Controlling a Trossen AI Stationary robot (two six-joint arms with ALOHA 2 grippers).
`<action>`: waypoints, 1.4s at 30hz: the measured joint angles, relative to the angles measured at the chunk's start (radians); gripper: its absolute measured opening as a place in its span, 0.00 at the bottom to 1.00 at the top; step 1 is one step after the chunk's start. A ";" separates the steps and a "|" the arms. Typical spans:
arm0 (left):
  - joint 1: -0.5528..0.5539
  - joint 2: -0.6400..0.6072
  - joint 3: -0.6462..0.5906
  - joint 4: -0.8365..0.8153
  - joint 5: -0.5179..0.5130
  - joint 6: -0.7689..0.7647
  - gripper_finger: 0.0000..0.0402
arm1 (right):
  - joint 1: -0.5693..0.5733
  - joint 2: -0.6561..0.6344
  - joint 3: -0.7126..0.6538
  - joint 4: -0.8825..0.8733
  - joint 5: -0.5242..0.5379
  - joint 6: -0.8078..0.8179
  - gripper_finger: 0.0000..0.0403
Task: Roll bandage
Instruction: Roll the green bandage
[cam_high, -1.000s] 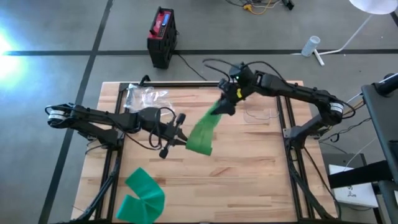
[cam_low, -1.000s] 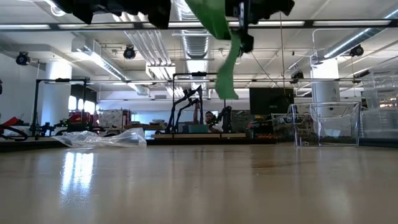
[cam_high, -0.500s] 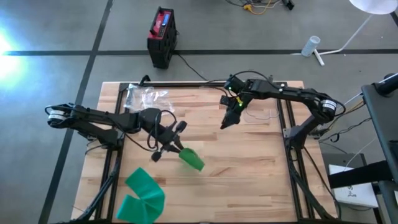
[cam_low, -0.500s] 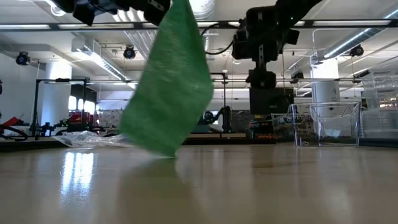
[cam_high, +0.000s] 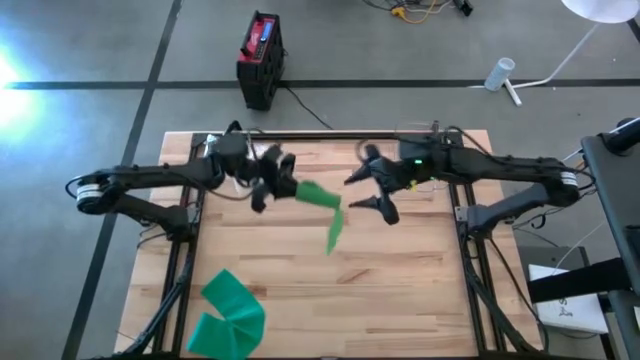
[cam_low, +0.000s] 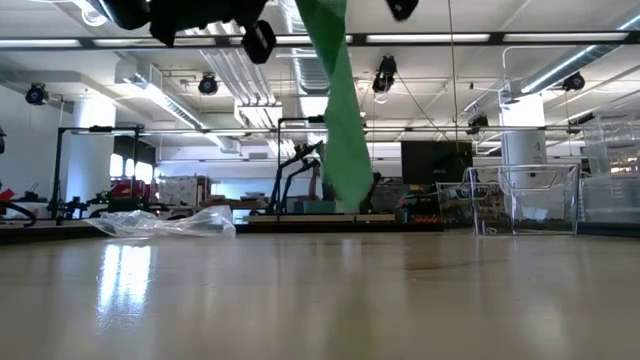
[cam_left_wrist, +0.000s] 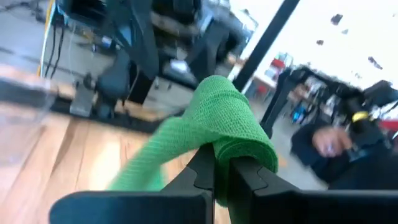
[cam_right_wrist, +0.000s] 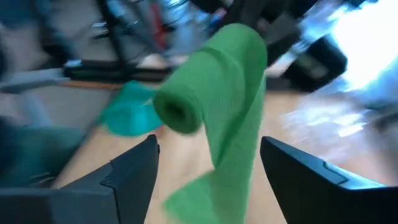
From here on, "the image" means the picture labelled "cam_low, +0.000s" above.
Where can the green elastic bandage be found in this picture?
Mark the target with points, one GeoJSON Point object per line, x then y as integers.
{"type": "Point", "coordinates": [345, 125]}

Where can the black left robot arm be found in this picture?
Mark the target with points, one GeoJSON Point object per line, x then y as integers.
{"type": "Point", "coordinates": [127, 12]}

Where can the white patterned box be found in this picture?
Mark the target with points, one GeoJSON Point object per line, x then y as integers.
{"type": "Point", "coordinates": [180, 190]}

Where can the red tool cart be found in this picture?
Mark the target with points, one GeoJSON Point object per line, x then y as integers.
{"type": "Point", "coordinates": [125, 189]}

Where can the clear plastic bin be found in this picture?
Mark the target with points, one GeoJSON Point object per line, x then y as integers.
{"type": "Point", "coordinates": [450, 200]}

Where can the teal box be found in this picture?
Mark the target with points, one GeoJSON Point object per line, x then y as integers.
{"type": "Point", "coordinates": [315, 207]}

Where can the wooden station table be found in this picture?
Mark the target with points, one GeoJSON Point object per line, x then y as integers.
{"type": "Point", "coordinates": [290, 218]}

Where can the clear plastic zip bag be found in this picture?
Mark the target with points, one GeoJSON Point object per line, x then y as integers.
{"type": "Point", "coordinates": [525, 200]}

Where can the red black machine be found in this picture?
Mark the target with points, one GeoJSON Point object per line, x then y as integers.
{"type": "Point", "coordinates": [6, 194]}

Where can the stack of clear boxes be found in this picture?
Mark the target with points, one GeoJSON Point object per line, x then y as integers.
{"type": "Point", "coordinates": [610, 195]}

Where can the black ceiling-hung camera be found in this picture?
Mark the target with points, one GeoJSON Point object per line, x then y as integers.
{"type": "Point", "coordinates": [574, 81]}
{"type": "Point", "coordinates": [477, 121]}
{"type": "Point", "coordinates": [208, 84]}
{"type": "Point", "coordinates": [385, 74]}
{"type": "Point", "coordinates": [37, 94]}

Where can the white ceiling duct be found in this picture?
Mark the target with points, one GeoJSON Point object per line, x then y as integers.
{"type": "Point", "coordinates": [150, 90]}

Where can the black overhead rail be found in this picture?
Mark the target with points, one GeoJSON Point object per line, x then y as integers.
{"type": "Point", "coordinates": [497, 37]}

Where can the silver ventilation duct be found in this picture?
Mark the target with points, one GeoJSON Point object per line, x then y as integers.
{"type": "Point", "coordinates": [310, 75]}
{"type": "Point", "coordinates": [565, 62]}

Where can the black station frame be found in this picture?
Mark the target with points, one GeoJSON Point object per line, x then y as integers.
{"type": "Point", "coordinates": [100, 129]}
{"type": "Point", "coordinates": [315, 119]}

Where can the black wall screen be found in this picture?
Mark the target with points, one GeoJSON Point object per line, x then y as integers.
{"type": "Point", "coordinates": [435, 162]}

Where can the black table frame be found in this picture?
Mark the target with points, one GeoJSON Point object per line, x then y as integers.
{"type": "Point", "coordinates": [300, 228]}

